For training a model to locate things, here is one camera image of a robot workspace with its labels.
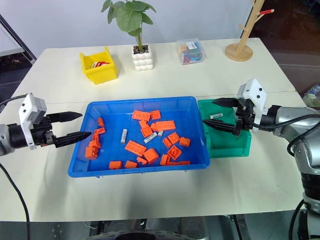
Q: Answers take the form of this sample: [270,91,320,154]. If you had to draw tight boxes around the orange long building block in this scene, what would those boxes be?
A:
[124,140,148,155]
[131,110,152,122]
[155,120,177,131]

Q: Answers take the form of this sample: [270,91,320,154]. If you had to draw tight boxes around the blue plastic bin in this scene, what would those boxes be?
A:
[67,95,212,179]

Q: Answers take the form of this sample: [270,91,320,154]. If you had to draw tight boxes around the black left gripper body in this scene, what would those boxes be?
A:
[31,114,60,149]

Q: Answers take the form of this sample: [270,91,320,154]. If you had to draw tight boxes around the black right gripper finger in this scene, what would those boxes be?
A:
[202,119,237,136]
[211,97,241,108]

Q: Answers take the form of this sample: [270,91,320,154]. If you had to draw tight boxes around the red white yellow rings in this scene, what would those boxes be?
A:
[90,59,111,70]

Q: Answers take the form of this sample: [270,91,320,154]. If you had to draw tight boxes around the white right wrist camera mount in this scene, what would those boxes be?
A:
[236,78,270,134]

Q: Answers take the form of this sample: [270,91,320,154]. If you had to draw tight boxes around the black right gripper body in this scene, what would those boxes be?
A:
[233,98,256,136]

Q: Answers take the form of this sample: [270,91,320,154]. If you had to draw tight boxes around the wooden tree stand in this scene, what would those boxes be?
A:
[224,0,275,62]

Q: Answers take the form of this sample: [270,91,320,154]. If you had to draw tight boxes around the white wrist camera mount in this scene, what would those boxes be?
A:
[18,93,48,151]
[236,78,270,134]

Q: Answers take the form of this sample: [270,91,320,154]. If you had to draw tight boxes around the green plastic tray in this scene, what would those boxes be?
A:
[197,98,253,159]

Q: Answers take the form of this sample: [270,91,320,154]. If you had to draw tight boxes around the white bubble plant pot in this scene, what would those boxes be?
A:
[131,44,155,72]

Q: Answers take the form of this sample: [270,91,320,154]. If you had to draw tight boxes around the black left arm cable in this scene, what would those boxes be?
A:
[0,95,29,112]

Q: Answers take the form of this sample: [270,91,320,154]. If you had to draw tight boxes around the black hanging cable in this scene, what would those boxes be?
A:
[0,163,31,240]
[288,197,306,240]

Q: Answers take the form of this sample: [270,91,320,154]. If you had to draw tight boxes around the yellow plastic bin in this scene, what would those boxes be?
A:
[79,46,119,86]

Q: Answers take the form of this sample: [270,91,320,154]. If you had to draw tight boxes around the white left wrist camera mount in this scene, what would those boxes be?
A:
[18,93,48,151]

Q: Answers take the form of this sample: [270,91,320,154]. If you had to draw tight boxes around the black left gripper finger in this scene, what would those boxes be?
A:
[46,111,84,124]
[53,131,93,149]

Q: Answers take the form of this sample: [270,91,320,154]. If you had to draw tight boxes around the clear plastic bag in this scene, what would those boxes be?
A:
[301,84,320,109]

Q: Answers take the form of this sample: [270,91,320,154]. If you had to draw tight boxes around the green leafy plant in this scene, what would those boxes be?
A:
[100,0,157,55]

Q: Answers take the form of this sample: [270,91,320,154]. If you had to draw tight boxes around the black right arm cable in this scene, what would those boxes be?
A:
[251,113,320,157]

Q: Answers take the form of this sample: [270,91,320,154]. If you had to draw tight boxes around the clear plastic box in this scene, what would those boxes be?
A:
[175,36,209,66]

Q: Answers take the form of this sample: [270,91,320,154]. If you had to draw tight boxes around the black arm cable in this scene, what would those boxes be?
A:
[0,95,29,112]
[251,113,320,157]

